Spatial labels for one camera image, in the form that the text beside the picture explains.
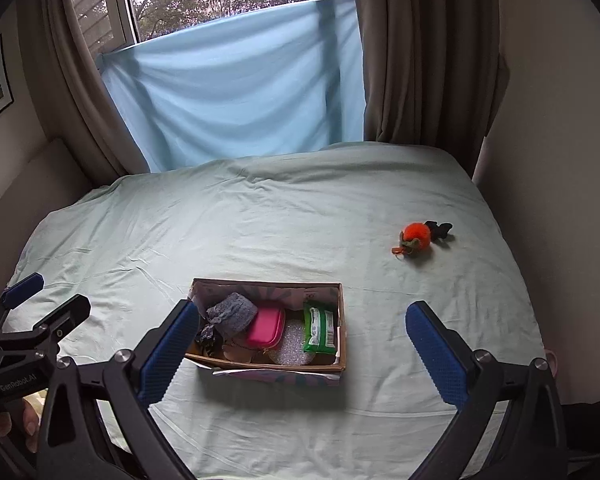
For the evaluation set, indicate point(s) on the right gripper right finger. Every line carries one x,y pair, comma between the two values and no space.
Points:
531,440

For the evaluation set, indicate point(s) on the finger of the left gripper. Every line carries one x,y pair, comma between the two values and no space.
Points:
11,297
60,319

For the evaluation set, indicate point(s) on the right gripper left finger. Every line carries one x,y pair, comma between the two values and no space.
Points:
95,421

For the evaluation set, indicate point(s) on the black patterned fabric scrunchie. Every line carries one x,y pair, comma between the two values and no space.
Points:
209,341

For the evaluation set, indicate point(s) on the pink patterned fabric strip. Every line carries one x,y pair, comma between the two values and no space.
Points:
237,353

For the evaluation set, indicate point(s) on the grey fuzzy sock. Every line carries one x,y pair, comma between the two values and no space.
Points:
232,315

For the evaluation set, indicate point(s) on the magenta leather pouch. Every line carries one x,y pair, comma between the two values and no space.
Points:
267,327

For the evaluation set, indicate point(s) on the silver glitter round pad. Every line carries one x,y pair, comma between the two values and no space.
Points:
289,351

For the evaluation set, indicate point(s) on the green wet wipes pack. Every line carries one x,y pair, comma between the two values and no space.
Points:
319,328

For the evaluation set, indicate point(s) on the person's left hand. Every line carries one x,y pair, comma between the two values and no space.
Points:
27,420

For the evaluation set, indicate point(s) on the brown curtain left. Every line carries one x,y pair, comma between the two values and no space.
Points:
68,94

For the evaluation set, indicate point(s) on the brown curtain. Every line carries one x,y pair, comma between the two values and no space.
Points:
433,73
68,94

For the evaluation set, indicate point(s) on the cardboard box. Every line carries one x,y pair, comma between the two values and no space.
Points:
325,369

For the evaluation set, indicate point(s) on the orange fluffy plush toy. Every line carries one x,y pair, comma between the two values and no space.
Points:
416,238

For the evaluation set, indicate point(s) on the light blue window cloth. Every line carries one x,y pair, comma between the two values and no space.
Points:
286,79

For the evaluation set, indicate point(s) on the brown curtain right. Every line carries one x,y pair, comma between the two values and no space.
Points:
433,73

